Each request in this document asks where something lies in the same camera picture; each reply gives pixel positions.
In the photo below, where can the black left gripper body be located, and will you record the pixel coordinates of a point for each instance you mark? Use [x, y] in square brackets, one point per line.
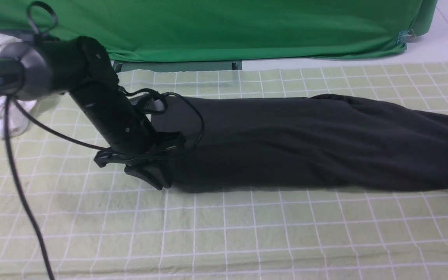
[136, 148]

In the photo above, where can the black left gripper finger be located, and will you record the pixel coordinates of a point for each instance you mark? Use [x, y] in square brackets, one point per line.
[155, 174]

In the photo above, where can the dark gray long-sleeve shirt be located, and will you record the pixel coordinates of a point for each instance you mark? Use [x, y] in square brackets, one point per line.
[326, 141]

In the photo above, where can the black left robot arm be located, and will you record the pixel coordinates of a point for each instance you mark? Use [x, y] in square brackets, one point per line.
[81, 68]

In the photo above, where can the light green checkered tablecloth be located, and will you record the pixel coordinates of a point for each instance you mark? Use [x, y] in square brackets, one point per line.
[100, 224]

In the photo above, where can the green backdrop cloth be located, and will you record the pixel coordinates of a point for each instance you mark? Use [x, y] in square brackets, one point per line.
[225, 30]

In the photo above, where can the blue binder clip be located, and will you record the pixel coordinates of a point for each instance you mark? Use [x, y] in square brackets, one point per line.
[405, 36]

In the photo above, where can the green metal table frame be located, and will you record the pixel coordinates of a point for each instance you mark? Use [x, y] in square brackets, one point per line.
[200, 66]

